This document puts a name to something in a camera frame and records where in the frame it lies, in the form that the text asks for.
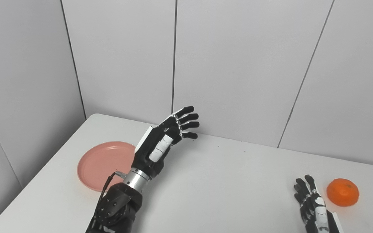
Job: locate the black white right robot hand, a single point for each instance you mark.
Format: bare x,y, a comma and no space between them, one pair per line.
316,210

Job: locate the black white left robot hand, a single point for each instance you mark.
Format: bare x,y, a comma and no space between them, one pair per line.
151,149

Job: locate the orange fruit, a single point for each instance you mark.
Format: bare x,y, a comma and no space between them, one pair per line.
342,192

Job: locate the pink round plate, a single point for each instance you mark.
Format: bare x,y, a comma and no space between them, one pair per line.
104,165

